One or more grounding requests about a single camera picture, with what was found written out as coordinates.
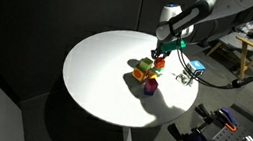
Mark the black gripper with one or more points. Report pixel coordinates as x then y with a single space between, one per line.
159 52

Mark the orange block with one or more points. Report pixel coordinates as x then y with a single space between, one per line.
159 63

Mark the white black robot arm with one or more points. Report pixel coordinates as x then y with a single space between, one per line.
195 16

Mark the small green block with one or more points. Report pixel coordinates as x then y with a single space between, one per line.
159 70

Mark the lime green block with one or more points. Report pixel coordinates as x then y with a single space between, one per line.
146 64

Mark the magenta block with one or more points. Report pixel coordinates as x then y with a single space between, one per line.
151 84

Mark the blue block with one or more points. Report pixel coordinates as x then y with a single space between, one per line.
149 91

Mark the orange picture cube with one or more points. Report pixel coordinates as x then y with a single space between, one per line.
139 74

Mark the blue number cube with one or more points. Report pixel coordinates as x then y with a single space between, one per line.
196 68

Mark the black bar clamp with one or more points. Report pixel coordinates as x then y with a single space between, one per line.
205 114

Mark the wooden chair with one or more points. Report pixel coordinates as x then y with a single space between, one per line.
244 58

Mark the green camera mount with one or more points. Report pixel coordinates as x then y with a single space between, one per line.
172 46

